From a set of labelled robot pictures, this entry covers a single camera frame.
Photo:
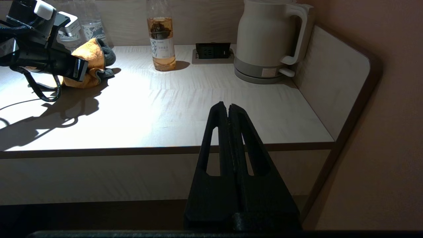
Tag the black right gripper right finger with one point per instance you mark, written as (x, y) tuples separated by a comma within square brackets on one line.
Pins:
[(264, 198)]

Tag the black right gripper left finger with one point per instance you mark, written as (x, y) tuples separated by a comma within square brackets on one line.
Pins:
[(211, 198)]

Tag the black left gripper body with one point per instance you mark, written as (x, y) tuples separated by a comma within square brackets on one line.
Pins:
[(49, 62)]

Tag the orange and grey cleaning cloth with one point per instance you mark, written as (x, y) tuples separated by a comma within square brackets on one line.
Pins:
[(89, 53)]

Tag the clear water bottle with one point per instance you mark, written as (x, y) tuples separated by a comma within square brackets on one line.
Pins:
[(73, 42), (94, 29)]

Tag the amber tea plastic bottle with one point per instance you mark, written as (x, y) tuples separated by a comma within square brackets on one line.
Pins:
[(162, 43)]

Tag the grey kettle base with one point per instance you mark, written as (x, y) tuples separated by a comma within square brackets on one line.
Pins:
[(254, 72)]

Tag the black recessed power socket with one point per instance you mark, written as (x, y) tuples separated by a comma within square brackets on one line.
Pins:
[(212, 51)]

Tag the cream electric kettle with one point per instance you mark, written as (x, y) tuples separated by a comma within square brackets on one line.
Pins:
[(264, 33)]

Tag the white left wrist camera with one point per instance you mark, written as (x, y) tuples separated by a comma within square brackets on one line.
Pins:
[(43, 8)]

